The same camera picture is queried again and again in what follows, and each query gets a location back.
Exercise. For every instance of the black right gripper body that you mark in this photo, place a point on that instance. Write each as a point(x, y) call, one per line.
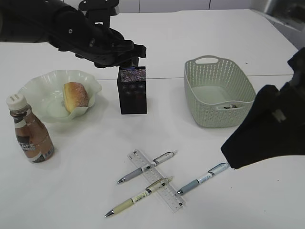
point(294, 103)

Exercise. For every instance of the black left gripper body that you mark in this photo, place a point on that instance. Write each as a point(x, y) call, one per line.
point(107, 48)

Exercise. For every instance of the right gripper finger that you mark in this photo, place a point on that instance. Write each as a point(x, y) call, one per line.
point(262, 134)

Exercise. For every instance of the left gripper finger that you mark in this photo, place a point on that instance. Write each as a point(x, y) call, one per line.
point(133, 56)

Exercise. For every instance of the dark paper ball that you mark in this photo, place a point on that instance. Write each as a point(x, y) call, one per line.
point(232, 106)

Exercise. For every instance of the bread roll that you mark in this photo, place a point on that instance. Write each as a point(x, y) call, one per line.
point(74, 95)

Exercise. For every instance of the grey grip pen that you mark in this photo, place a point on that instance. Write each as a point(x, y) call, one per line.
point(143, 164)

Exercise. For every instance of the brown coffee drink bottle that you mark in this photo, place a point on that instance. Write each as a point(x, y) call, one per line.
point(31, 133)

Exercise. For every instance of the clear plastic ruler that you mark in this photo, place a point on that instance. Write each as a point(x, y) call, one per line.
point(168, 193)

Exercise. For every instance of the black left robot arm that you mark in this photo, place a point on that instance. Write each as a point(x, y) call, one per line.
point(84, 31)

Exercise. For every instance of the black mesh pen holder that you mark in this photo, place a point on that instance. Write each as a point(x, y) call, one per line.
point(131, 86)

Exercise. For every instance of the blue clip pen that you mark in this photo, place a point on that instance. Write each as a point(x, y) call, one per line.
point(210, 173)

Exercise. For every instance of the green plastic basket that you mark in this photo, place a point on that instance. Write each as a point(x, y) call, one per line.
point(211, 86)

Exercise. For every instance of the wavy green glass plate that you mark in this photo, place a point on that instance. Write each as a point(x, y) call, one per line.
point(45, 94)

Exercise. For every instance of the beige grip pen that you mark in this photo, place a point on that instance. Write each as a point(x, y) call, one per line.
point(133, 200)

